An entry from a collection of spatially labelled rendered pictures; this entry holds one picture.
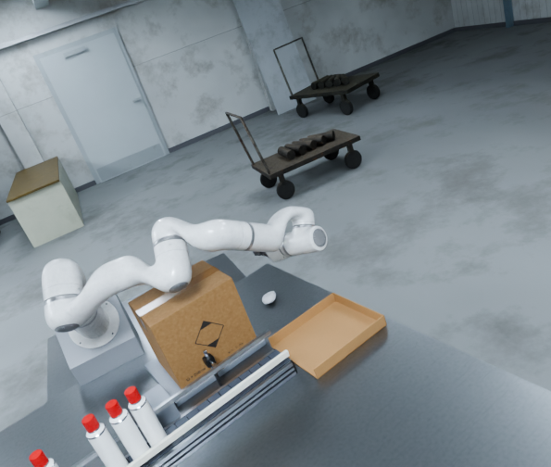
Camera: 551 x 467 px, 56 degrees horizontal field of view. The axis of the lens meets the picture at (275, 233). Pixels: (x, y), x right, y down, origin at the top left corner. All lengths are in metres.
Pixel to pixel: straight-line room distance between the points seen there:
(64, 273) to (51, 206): 5.43
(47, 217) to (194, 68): 3.77
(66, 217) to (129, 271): 5.62
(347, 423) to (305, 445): 0.13
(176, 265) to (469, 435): 0.88
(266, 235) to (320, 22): 8.83
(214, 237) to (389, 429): 0.68
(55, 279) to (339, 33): 9.15
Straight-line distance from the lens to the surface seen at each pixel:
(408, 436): 1.40
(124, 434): 1.50
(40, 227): 7.22
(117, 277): 1.61
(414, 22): 11.35
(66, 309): 1.68
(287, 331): 1.81
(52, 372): 2.34
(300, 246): 1.70
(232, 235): 1.48
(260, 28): 9.34
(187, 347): 1.70
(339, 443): 1.43
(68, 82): 9.03
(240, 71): 9.59
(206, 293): 1.66
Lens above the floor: 1.87
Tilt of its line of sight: 24 degrees down
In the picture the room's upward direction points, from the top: 20 degrees counter-clockwise
